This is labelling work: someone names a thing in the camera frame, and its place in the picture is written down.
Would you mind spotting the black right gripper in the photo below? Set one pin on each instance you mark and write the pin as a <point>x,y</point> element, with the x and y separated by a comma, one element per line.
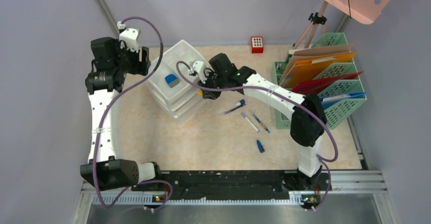
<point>210,94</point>

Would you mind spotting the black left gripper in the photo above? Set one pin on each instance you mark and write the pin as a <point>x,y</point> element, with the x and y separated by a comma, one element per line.
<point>140,66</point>

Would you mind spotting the white plastic drawer organizer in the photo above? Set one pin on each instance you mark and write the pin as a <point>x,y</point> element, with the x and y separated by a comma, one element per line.
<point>175,96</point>

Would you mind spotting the orange folder binder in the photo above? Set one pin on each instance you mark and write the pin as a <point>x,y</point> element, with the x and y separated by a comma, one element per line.
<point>307,69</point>

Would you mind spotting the red plastic folder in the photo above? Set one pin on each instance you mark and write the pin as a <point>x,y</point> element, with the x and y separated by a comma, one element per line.
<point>317,85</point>

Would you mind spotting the green plastic file rack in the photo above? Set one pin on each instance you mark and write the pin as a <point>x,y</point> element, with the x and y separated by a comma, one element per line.
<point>343,109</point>

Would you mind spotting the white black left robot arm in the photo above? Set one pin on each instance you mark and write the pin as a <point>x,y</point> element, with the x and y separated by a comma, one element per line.
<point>106,168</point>

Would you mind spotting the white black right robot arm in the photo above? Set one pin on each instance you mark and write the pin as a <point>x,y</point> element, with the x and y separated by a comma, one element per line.
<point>305,112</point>

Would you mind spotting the dark purple pen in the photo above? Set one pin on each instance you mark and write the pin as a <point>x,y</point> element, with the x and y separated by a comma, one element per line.
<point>230,111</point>

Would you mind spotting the white blue pen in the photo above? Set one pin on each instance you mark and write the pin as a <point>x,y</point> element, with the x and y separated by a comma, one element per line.
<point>249,122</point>

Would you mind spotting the red grid pen holder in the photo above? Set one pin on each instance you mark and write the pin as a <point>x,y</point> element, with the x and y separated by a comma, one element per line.
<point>257,45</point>

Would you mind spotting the blue grey eraser block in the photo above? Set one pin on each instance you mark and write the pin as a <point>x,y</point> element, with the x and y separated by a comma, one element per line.
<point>172,80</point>

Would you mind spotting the blue clear gel pen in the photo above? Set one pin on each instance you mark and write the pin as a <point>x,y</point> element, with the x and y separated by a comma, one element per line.
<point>260,122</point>

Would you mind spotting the blue marker cap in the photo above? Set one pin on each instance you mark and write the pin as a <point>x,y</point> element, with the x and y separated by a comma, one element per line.
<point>260,146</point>

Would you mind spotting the blue file folder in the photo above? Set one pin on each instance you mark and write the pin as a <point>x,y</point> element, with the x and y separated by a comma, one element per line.
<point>331,100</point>

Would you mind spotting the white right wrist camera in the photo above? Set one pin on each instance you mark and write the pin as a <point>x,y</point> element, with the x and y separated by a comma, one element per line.
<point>197,68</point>

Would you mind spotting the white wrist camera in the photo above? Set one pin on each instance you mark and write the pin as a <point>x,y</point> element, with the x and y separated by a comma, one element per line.
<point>197,68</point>
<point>128,37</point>

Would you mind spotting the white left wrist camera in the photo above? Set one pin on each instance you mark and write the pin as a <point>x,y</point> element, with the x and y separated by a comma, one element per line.
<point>128,37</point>

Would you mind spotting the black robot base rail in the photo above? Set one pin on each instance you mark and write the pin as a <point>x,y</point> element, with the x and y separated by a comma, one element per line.
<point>274,180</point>

